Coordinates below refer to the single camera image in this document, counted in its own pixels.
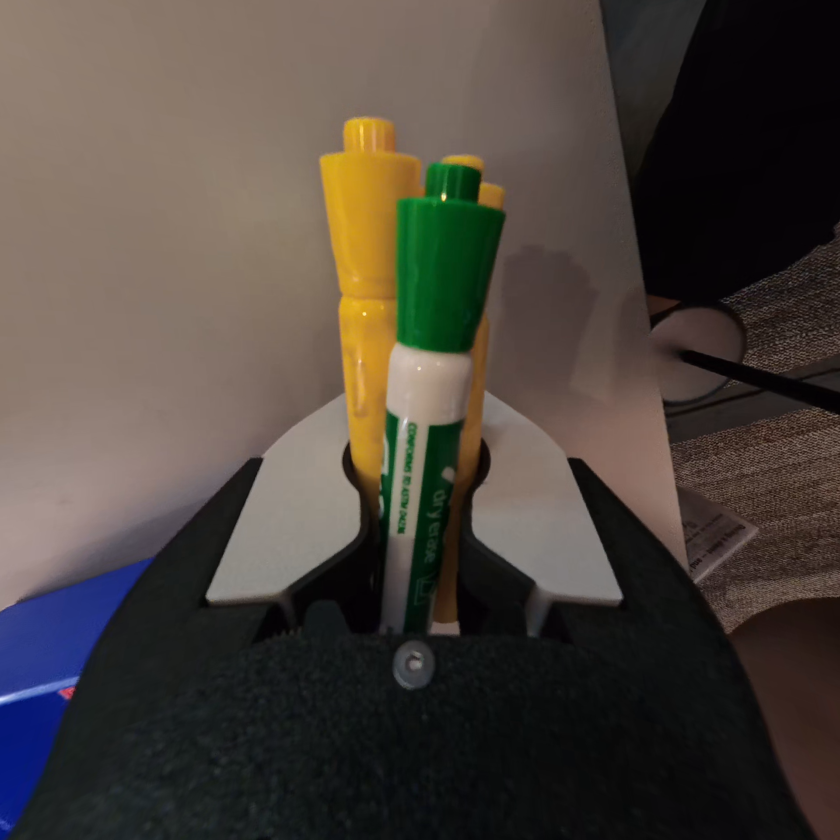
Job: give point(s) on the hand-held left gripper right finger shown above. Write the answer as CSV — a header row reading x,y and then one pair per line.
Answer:
x,y
558,538

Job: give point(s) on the blue storage bin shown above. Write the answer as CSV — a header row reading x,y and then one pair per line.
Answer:
x,y
46,643

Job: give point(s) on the dark cloth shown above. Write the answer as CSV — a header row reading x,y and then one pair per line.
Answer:
x,y
735,131

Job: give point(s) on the white printed paper label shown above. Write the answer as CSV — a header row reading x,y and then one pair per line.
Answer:
x,y
718,538

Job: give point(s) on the black rod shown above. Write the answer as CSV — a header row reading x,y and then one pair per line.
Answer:
x,y
774,384

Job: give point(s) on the white desk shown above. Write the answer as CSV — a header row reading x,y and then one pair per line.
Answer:
x,y
164,262

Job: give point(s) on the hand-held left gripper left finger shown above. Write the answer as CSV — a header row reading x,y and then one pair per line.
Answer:
x,y
275,538

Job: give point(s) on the yellow marker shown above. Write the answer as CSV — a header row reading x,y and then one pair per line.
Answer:
x,y
481,380
361,229

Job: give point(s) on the white round disc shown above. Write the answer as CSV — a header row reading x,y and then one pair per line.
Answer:
x,y
702,328

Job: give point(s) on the green dry erase marker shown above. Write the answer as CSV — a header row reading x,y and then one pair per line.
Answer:
x,y
446,275

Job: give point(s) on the person's bare leg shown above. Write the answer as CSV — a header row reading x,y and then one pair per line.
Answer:
x,y
800,722

